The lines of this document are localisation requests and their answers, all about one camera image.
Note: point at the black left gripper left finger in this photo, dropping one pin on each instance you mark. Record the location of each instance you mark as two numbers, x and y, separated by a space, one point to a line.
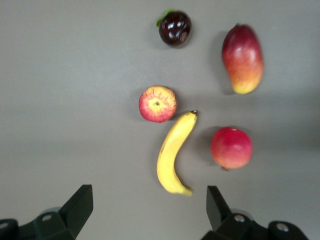
62 225

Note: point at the dark purple mangosteen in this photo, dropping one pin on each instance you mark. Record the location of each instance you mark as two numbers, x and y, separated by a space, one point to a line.
175 28

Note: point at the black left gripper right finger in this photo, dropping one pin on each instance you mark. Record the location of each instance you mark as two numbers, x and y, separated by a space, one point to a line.
225 225

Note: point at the red yellow mango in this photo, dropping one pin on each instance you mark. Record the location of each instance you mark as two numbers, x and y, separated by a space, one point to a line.
242 60

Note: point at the brown table mat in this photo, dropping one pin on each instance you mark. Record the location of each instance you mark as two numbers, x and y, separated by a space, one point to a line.
62 100

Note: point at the yellow banana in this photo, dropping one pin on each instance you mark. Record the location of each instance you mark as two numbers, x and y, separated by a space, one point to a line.
170 155

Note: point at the red pomegranate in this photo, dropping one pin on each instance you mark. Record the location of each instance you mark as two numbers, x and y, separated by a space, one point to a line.
231 147

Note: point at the red yellow apple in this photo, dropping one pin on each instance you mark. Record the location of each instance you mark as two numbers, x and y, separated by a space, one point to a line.
157 103

